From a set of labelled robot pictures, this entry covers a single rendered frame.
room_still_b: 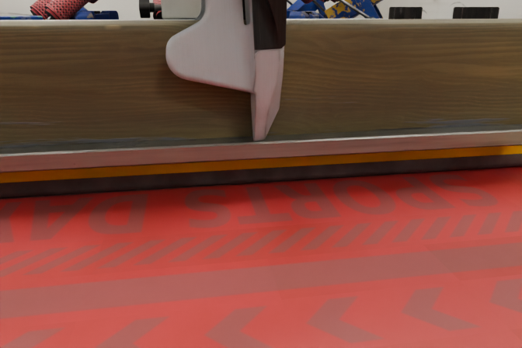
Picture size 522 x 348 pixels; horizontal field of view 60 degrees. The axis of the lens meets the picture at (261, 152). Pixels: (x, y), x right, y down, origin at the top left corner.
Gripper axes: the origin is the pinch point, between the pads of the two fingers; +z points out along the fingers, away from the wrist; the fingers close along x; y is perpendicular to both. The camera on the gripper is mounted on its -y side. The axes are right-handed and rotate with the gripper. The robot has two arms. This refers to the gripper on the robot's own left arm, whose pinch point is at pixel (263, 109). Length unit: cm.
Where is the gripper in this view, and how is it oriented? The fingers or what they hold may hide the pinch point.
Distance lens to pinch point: 27.8
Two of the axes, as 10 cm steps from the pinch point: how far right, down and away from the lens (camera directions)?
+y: -9.9, 0.8, -1.5
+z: 0.4, 9.5, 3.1
